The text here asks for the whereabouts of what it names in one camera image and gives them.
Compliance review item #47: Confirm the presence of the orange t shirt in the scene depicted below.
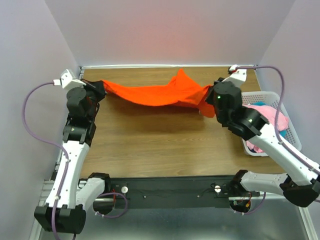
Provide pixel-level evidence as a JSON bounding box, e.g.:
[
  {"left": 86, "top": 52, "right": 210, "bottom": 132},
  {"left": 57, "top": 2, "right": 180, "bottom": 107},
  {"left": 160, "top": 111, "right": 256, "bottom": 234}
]
[{"left": 103, "top": 69, "right": 215, "bottom": 118}]

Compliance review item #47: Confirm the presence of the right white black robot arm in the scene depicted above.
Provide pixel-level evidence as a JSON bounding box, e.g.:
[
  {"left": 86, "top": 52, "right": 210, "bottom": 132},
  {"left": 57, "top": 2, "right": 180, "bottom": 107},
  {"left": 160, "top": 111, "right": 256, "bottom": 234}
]
[{"left": 205, "top": 81, "right": 320, "bottom": 208}]

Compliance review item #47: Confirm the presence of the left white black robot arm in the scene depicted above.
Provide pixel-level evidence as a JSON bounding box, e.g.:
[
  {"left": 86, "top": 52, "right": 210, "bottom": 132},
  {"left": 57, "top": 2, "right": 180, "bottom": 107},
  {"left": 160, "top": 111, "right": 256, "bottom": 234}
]
[{"left": 34, "top": 79, "right": 111, "bottom": 236}]

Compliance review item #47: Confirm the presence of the pink t shirt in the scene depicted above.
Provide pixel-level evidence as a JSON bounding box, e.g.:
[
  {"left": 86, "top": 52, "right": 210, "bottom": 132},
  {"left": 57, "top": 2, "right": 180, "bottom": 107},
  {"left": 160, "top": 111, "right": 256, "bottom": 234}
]
[{"left": 244, "top": 104, "right": 289, "bottom": 154}]

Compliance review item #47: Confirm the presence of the teal t shirt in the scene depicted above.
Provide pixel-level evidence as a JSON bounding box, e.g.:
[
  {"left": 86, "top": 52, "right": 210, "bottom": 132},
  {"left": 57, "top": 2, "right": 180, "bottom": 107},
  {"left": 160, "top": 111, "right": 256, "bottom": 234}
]
[{"left": 252, "top": 101, "right": 288, "bottom": 151}]

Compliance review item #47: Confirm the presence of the white plastic laundry basket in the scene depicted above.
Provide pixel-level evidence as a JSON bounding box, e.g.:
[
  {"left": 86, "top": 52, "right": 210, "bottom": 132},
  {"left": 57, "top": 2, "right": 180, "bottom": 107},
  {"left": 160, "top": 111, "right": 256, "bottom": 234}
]
[{"left": 242, "top": 91, "right": 302, "bottom": 157}]

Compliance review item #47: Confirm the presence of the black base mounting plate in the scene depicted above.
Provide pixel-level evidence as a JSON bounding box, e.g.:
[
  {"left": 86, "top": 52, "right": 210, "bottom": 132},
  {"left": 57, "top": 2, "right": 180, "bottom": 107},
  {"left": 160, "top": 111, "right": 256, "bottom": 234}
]
[{"left": 91, "top": 175, "right": 260, "bottom": 214}]

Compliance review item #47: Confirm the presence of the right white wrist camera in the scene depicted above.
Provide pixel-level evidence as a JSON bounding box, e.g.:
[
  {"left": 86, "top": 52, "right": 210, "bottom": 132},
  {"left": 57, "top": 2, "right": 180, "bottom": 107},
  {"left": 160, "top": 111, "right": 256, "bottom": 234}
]
[{"left": 221, "top": 64, "right": 247, "bottom": 88}]

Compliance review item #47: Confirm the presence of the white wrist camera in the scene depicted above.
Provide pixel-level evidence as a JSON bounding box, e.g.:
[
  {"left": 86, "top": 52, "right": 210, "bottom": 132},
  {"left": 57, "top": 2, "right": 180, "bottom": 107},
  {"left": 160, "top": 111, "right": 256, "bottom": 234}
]
[
  {"left": 221, "top": 64, "right": 247, "bottom": 88},
  {"left": 53, "top": 69, "right": 86, "bottom": 91}
]

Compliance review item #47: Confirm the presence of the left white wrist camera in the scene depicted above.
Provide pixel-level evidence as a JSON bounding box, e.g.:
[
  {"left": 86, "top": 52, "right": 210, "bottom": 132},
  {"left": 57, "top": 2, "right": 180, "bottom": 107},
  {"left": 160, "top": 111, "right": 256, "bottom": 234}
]
[{"left": 53, "top": 69, "right": 86, "bottom": 91}]

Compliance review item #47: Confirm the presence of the aluminium frame rail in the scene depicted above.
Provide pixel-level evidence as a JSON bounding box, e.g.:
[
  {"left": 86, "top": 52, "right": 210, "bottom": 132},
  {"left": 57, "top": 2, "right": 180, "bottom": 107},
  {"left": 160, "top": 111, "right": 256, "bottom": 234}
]
[{"left": 39, "top": 178, "right": 83, "bottom": 201}]

